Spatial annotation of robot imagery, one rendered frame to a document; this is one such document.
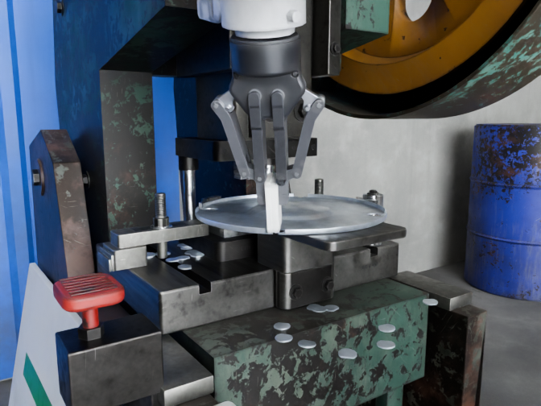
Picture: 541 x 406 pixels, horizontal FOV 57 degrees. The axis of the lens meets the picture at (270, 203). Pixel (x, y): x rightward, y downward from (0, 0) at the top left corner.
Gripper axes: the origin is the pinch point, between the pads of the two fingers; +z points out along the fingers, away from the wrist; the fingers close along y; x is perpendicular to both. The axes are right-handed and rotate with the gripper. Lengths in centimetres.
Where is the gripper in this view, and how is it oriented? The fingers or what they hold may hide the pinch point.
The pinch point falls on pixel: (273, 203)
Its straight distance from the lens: 61.8
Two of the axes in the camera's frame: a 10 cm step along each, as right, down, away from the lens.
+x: 1.4, -4.8, 8.7
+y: 9.9, 0.2, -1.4
